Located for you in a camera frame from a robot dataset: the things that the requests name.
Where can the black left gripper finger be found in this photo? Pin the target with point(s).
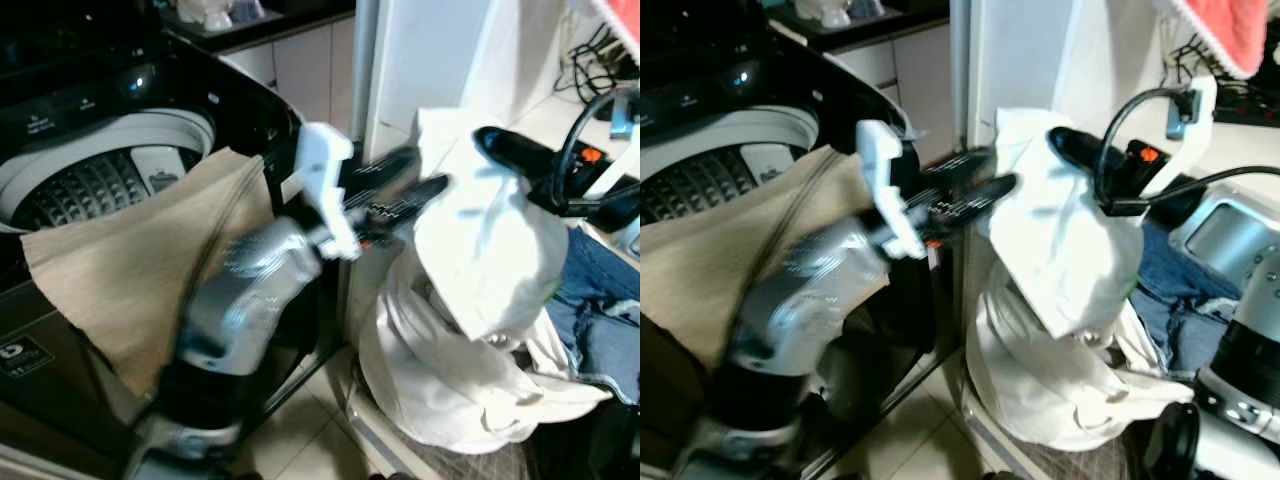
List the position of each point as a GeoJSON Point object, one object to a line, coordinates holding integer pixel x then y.
{"type": "Point", "coordinates": [415, 198]}
{"type": "Point", "coordinates": [985, 196]}
{"type": "Point", "coordinates": [385, 168]}
{"type": "Point", "coordinates": [960, 166]}

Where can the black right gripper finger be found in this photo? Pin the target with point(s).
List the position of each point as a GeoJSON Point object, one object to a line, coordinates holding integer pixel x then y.
{"type": "Point", "coordinates": [510, 152]}
{"type": "Point", "coordinates": [1085, 150]}

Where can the white garment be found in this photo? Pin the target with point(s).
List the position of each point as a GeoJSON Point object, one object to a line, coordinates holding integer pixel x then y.
{"type": "Point", "coordinates": [480, 260]}
{"type": "Point", "coordinates": [1060, 270]}

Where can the beige cloth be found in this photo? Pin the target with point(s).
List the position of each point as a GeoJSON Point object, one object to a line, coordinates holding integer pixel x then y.
{"type": "Point", "coordinates": [700, 270]}
{"type": "Point", "coordinates": [130, 260]}

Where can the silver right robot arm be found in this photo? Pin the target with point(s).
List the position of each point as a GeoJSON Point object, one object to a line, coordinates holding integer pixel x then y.
{"type": "Point", "coordinates": [1240, 330]}

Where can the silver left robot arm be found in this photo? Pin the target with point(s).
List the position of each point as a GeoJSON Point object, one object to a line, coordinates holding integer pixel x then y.
{"type": "Point", "coordinates": [810, 290]}
{"type": "Point", "coordinates": [250, 280]}

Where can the black top-load washing machine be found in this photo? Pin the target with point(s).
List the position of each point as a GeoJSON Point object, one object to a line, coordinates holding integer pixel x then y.
{"type": "Point", "coordinates": [860, 100]}
{"type": "Point", "coordinates": [250, 110]}

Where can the white cabinet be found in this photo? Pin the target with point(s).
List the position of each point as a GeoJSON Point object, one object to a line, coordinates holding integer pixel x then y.
{"type": "Point", "coordinates": [910, 80]}
{"type": "Point", "coordinates": [300, 75]}

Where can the white upright panel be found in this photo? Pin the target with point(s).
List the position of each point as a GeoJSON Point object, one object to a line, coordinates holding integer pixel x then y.
{"type": "Point", "coordinates": [440, 60]}
{"type": "Point", "coordinates": [1040, 55]}

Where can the blue jeans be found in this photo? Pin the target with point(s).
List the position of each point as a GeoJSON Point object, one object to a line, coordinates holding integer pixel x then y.
{"type": "Point", "coordinates": [1175, 290]}
{"type": "Point", "coordinates": [600, 300]}

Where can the red cloth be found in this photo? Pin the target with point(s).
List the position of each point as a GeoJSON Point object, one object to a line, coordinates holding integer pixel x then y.
{"type": "Point", "coordinates": [622, 20]}
{"type": "Point", "coordinates": [1220, 30]}

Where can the white washer drum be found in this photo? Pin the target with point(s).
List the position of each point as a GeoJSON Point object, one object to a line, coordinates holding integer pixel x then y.
{"type": "Point", "coordinates": [120, 135]}
{"type": "Point", "coordinates": [740, 130]}

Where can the white figurine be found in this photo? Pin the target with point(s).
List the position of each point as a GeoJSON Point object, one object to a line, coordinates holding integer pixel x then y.
{"type": "Point", "coordinates": [215, 12]}
{"type": "Point", "coordinates": [835, 10]}

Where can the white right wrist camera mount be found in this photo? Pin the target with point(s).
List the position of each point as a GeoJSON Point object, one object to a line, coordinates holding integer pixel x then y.
{"type": "Point", "coordinates": [1195, 130]}
{"type": "Point", "coordinates": [612, 160]}

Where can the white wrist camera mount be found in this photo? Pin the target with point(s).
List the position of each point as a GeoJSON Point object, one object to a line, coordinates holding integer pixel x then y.
{"type": "Point", "coordinates": [318, 165]}
{"type": "Point", "coordinates": [885, 160]}
{"type": "Point", "coordinates": [1195, 130]}
{"type": "Point", "coordinates": [612, 160]}

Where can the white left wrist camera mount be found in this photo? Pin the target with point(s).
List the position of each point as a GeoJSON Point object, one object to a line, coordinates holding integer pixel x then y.
{"type": "Point", "coordinates": [885, 160]}
{"type": "Point", "coordinates": [318, 165]}

